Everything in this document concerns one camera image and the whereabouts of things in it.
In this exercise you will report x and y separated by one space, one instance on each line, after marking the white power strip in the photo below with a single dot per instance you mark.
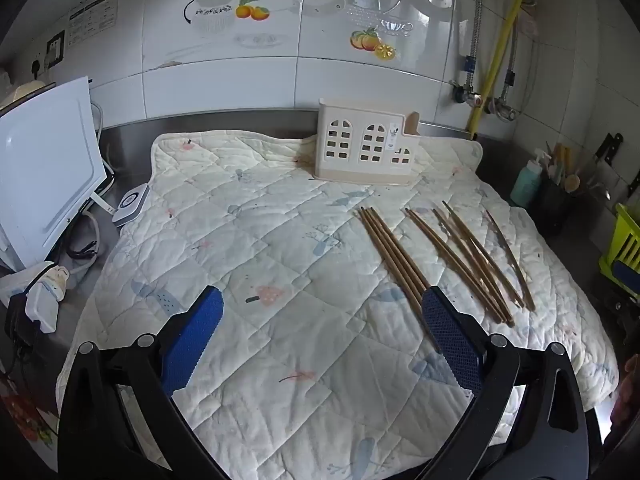
45 305

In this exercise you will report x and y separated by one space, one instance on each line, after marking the white countertop oven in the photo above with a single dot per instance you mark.
45 170

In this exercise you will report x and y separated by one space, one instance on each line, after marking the black power adapter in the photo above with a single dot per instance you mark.
20 315

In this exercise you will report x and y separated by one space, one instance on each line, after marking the white flat device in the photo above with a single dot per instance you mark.
131 205

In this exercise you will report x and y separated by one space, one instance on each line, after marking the teal spray bottle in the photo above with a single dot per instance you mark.
525 185

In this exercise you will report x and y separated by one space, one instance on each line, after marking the green plastic rack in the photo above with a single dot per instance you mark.
625 230

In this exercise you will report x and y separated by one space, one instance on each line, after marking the quilted printed mat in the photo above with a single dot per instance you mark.
280 240

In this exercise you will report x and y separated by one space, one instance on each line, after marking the bunch of wooden chopsticks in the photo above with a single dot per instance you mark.
395 255

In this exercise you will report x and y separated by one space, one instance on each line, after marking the beige appliance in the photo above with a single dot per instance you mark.
25 94

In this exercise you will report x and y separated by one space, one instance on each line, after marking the red knob water valve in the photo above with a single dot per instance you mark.
470 96

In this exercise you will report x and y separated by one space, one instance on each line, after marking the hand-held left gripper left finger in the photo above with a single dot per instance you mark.
192 340

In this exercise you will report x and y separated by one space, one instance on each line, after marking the black utensil container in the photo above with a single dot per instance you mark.
552 207

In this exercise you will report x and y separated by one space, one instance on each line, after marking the red printed bag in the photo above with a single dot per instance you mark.
25 410

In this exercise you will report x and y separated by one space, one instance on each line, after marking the metal water valve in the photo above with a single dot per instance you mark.
502 110

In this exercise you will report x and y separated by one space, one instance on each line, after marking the beige plastic utensil holder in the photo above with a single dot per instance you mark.
356 110

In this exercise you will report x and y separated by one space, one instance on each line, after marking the printed wall label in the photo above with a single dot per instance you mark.
92 17

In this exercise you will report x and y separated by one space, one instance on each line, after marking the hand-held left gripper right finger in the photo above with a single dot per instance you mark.
452 345

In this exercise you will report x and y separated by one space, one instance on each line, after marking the yellow utensil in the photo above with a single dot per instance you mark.
562 160

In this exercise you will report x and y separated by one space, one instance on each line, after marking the wooden spoon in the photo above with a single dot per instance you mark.
573 182

